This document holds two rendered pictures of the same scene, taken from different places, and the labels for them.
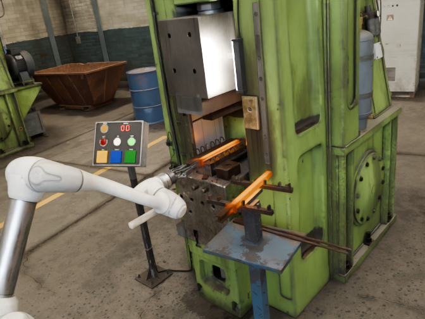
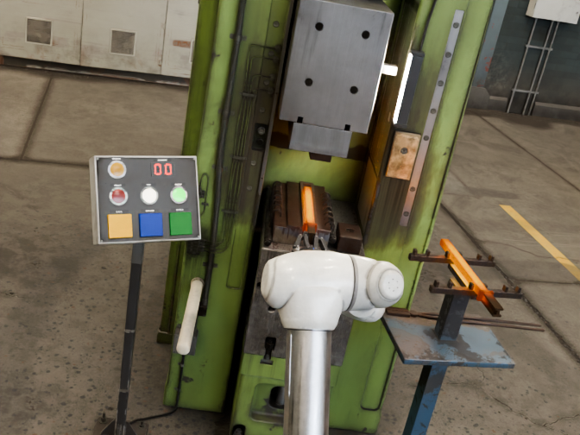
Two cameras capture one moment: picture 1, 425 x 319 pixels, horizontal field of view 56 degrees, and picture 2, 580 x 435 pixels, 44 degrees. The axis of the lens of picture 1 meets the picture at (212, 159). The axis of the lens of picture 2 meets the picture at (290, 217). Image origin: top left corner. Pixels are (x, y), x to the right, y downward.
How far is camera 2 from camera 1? 203 cm
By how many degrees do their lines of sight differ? 46
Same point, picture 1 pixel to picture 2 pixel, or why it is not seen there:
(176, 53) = (324, 56)
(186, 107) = (313, 142)
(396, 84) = not seen: hidden behind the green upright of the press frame
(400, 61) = not seen: hidden behind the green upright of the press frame
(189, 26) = (371, 22)
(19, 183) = (335, 302)
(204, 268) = (253, 397)
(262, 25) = (458, 41)
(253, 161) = (380, 223)
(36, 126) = not seen: outside the picture
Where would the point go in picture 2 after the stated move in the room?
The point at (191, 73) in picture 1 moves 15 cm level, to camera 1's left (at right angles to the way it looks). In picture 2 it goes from (347, 92) to (317, 96)
